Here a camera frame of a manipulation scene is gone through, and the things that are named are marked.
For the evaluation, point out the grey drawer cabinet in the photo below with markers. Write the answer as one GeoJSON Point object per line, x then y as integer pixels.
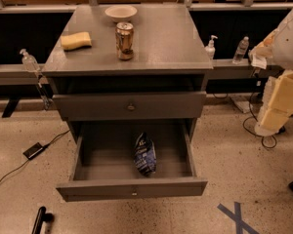
{"type": "Point", "coordinates": [168, 57]}

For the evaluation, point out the white ceramic bowl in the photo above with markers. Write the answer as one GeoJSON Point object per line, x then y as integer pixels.
{"type": "Point", "coordinates": [119, 13]}

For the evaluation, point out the blue chip bag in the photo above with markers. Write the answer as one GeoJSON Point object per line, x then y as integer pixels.
{"type": "Point", "coordinates": [144, 155]}

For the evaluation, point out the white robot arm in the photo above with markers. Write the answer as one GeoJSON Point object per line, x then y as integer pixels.
{"type": "Point", "coordinates": [282, 48]}

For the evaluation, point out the right white sanitizer bottle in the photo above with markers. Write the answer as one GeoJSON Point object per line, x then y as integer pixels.
{"type": "Point", "coordinates": [210, 48]}

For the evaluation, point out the yellow sponge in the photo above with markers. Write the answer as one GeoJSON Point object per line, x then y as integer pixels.
{"type": "Point", "coordinates": [75, 41]}

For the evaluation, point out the black object bottom left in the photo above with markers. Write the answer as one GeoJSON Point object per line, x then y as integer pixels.
{"type": "Point", "coordinates": [42, 216]}

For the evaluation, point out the grey shelf rail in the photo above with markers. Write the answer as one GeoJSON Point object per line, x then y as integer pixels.
{"type": "Point", "coordinates": [14, 74]}

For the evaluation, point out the closed grey top drawer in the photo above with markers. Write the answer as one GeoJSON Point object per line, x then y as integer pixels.
{"type": "Point", "coordinates": [119, 106]}

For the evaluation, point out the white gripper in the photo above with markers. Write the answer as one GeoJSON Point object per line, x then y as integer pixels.
{"type": "Point", "coordinates": [289, 46]}

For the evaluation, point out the left clear sanitizer bottle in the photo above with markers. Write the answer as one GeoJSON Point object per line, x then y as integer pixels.
{"type": "Point", "coordinates": [29, 61]}

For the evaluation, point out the open grey middle drawer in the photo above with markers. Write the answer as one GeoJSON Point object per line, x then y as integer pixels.
{"type": "Point", "coordinates": [104, 169]}

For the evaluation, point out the clear water bottle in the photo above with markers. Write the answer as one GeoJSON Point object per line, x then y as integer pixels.
{"type": "Point", "coordinates": [241, 50]}

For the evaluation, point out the gold soda can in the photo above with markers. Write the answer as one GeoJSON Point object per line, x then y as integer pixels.
{"type": "Point", "coordinates": [124, 33]}

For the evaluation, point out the black power adapter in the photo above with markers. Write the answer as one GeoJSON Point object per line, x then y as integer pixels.
{"type": "Point", "coordinates": [33, 151]}

